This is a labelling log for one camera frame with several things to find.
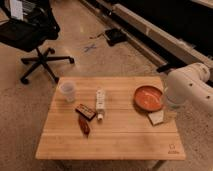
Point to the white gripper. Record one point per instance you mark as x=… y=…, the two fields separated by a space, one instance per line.
x=170 y=101

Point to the orange ceramic bowl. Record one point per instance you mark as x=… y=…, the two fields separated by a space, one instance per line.
x=148 y=98

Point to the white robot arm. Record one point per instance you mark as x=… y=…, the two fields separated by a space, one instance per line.
x=189 y=83

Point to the beige square sponge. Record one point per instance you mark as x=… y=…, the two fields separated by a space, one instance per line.
x=156 y=117

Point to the white tube bottle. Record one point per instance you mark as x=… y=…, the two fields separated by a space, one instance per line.
x=100 y=104

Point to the black floor mat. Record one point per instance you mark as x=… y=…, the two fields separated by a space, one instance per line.
x=115 y=36

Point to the dark rectangular box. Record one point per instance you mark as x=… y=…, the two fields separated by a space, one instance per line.
x=85 y=111

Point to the red-brown wrapped snack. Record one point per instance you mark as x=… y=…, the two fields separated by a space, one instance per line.
x=84 y=126

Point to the translucent plastic cup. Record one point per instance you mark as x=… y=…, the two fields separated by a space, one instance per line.
x=68 y=90

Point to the black office chair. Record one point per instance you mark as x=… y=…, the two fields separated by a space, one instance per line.
x=29 y=34

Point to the long white rail beam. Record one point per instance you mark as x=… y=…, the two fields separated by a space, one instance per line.
x=178 y=31

